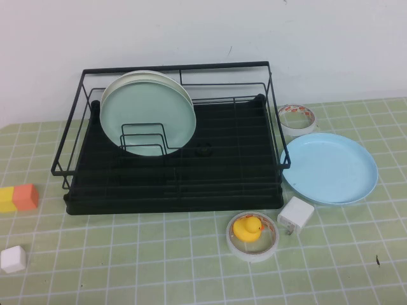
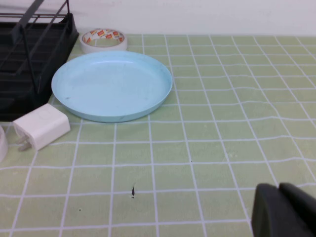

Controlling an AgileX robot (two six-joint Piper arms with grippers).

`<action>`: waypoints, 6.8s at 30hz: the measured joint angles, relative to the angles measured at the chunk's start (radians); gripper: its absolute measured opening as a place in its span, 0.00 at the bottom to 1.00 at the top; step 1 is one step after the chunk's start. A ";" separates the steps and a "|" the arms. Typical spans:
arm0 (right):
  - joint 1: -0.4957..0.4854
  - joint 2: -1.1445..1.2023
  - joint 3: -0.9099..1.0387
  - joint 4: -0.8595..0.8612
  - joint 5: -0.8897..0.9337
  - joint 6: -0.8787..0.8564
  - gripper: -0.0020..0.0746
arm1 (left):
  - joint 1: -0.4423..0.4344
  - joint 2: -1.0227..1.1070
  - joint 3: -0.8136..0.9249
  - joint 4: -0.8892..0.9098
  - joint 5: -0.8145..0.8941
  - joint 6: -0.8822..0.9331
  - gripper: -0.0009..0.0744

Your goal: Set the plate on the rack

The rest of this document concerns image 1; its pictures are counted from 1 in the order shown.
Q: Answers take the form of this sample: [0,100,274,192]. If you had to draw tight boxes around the white power adapter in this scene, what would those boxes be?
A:
[277,196,315,236]

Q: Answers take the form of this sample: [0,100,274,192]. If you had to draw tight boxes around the mint green round plate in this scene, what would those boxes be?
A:
[99,79,197,157]

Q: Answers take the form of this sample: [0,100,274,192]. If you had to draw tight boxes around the white cube block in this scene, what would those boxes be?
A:
[0,245,26,273]

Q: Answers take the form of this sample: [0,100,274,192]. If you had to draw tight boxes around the large white tape roll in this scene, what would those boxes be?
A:
[226,210,280,263]

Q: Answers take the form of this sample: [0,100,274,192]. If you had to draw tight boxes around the black plastic drip tray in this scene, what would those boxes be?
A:
[63,93,285,216]

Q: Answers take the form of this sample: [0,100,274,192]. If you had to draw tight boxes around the small white tape roll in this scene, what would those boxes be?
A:
[277,103,317,137]

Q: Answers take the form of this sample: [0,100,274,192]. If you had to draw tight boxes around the yellow cube block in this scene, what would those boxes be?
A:
[0,186,17,214]

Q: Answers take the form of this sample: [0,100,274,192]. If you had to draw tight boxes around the light blue round plate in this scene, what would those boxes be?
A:
[279,133,378,207]

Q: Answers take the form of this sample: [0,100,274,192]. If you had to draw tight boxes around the black wire dish rack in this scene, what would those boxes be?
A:
[50,60,292,198]

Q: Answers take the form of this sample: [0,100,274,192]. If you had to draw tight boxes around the yellow rubber duck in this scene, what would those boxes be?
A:
[233,219,265,243]

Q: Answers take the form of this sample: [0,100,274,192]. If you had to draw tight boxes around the green checked tablecloth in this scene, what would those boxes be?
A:
[0,97,407,305]

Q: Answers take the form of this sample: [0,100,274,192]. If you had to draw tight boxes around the cream round plate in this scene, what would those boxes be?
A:
[100,69,194,112]

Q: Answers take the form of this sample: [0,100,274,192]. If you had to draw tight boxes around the orange cube block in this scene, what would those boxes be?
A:
[12,183,39,211]

